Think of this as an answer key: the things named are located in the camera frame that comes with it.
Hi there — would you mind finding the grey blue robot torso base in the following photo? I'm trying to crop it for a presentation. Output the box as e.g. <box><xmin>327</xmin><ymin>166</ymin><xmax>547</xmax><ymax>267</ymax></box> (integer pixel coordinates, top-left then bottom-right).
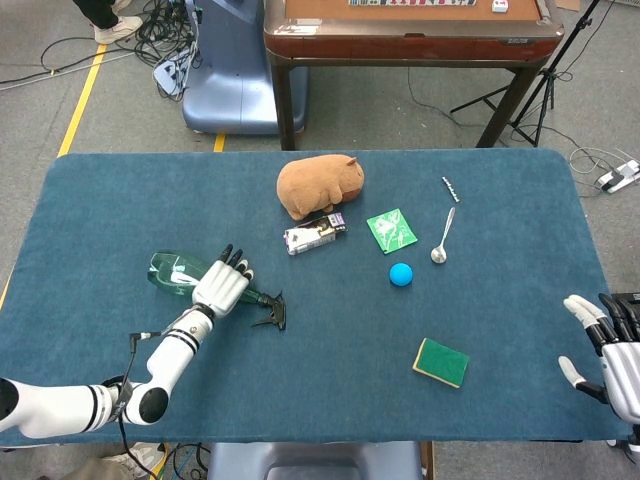
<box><xmin>207</xmin><ymin>441</ymin><xmax>424</xmax><ymax>480</ymax></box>

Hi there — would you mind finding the metal spoon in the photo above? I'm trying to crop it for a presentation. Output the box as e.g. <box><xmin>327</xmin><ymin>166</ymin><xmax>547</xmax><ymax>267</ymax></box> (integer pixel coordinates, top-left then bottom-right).
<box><xmin>430</xmin><ymin>206</ymin><xmax>457</xmax><ymax>265</ymax></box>

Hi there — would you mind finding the black cable bundle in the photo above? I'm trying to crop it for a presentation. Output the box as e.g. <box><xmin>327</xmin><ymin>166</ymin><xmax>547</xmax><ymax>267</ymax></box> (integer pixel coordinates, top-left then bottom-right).
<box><xmin>133</xmin><ymin>0</ymin><xmax>204</xmax><ymax>104</ymax></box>

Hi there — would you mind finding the green yellow sponge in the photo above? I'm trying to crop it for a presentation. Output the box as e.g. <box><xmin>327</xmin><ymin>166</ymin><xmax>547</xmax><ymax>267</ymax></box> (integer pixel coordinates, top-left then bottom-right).
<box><xmin>411</xmin><ymin>337</ymin><xmax>471</xmax><ymax>390</ymax></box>

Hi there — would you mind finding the green square sachet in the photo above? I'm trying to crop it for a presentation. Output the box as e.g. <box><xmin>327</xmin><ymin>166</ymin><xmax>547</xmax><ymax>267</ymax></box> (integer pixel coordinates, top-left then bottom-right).
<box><xmin>366</xmin><ymin>207</ymin><xmax>419</xmax><ymax>255</ymax></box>

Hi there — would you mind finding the white sneaker with black trouser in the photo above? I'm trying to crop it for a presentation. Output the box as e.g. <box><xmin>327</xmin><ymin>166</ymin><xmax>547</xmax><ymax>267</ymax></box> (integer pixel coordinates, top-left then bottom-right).
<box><xmin>93</xmin><ymin>15</ymin><xmax>144</xmax><ymax>45</ymax></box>

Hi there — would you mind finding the white power strip with plugs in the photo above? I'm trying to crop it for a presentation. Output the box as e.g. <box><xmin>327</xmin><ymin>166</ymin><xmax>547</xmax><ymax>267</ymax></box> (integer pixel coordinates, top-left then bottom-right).
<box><xmin>598</xmin><ymin>158</ymin><xmax>640</xmax><ymax>194</ymax></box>

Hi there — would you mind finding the green spray bottle black trigger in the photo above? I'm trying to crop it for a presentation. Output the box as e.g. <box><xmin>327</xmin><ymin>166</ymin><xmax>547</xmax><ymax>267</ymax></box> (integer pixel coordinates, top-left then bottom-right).
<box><xmin>146</xmin><ymin>251</ymin><xmax>287</xmax><ymax>332</ymax></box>

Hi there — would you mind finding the blue felt table cloth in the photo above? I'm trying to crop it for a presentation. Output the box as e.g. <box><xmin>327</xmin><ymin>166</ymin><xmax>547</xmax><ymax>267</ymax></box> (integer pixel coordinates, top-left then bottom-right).
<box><xmin>0</xmin><ymin>147</ymin><xmax>632</xmax><ymax>447</ymax></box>

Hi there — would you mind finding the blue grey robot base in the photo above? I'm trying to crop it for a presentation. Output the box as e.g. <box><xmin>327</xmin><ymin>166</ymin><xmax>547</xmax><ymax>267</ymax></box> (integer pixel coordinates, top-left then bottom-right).
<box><xmin>181</xmin><ymin>0</ymin><xmax>310</xmax><ymax>136</ymax></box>

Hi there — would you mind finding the brown capybara plush toy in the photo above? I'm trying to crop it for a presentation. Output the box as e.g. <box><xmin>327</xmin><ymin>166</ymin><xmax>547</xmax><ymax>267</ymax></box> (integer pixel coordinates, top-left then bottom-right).
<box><xmin>276</xmin><ymin>153</ymin><xmax>365</xmax><ymax>222</ymax></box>

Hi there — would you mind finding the grey white sneaker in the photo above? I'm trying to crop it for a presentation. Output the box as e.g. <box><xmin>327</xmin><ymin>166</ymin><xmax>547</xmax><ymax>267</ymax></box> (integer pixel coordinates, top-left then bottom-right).
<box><xmin>102</xmin><ymin>441</ymin><xmax>160</xmax><ymax>476</ymax></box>

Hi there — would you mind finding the white power strip among cables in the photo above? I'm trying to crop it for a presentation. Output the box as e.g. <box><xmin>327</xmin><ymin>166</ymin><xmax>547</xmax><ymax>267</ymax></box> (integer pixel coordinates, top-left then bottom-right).
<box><xmin>152</xmin><ymin>49</ymin><xmax>197</xmax><ymax>99</ymax></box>

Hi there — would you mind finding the black tripod stand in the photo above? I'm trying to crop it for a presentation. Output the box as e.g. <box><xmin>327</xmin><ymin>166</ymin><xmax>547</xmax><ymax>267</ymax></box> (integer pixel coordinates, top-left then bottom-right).
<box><xmin>449</xmin><ymin>0</ymin><xmax>614</xmax><ymax>148</ymax></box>

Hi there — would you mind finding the thin black floor cable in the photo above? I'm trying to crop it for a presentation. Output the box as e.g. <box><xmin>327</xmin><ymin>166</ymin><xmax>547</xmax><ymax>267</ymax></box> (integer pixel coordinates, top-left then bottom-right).
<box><xmin>406</xmin><ymin>67</ymin><xmax>504</xmax><ymax>130</ymax></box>

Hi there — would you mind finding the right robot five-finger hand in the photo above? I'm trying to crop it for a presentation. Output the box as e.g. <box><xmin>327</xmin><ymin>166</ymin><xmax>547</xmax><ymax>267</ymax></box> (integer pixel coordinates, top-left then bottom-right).
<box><xmin>558</xmin><ymin>293</ymin><xmax>640</xmax><ymax>426</ymax></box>

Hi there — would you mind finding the blue ball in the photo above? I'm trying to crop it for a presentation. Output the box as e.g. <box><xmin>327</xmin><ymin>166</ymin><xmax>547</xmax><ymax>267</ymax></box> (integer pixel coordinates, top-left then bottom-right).
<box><xmin>389</xmin><ymin>261</ymin><xmax>415</xmax><ymax>288</ymax></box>

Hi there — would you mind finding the white floor cable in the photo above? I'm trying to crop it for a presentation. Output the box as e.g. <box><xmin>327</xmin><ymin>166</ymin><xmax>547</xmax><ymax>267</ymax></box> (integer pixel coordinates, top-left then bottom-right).
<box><xmin>568</xmin><ymin>146</ymin><xmax>640</xmax><ymax>190</ymax></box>

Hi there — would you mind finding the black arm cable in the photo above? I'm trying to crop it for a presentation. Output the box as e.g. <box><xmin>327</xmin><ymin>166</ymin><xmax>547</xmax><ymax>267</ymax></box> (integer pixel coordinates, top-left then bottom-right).
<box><xmin>115</xmin><ymin>330</ymin><xmax>164</xmax><ymax>480</ymax></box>

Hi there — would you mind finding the wooden mahjong table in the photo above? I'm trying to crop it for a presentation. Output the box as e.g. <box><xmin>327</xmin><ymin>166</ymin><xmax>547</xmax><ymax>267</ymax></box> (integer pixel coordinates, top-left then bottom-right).
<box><xmin>263</xmin><ymin>0</ymin><xmax>565</xmax><ymax>151</ymax></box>

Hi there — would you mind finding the row of mahjong tiles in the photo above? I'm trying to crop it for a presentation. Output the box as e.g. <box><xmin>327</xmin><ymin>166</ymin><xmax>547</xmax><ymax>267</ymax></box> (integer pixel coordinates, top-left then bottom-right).
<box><xmin>348</xmin><ymin>0</ymin><xmax>478</xmax><ymax>8</ymax></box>

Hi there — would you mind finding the black trouser leg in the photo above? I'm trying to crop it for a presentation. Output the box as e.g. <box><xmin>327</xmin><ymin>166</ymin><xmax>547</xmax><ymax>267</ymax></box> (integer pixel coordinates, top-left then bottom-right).
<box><xmin>72</xmin><ymin>0</ymin><xmax>121</xmax><ymax>30</ymax></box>

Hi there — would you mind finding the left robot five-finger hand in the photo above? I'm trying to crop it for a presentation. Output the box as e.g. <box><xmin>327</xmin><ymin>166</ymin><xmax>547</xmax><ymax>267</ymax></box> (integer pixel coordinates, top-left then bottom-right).
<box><xmin>191</xmin><ymin>243</ymin><xmax>255</xmax><ymax>321</ymax></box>

